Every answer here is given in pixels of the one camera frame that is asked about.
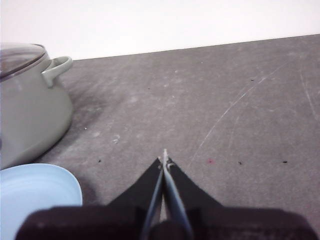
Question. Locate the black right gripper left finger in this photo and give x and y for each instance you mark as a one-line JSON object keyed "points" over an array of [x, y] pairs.
{"points": [[140, 192]]}

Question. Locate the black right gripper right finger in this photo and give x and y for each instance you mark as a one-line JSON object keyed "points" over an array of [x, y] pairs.
{"points": [[185, 190]]}

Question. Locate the glass lid with round knob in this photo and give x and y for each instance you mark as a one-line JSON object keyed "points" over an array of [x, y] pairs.
{"points": [[20, 58]]}

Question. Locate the blue round plate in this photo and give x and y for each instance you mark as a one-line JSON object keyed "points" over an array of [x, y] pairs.
{"points": [[37, 192]]}

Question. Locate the sage green electric steamer pot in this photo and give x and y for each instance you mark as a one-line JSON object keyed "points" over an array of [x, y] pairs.
{"points": [[32, 117]]}

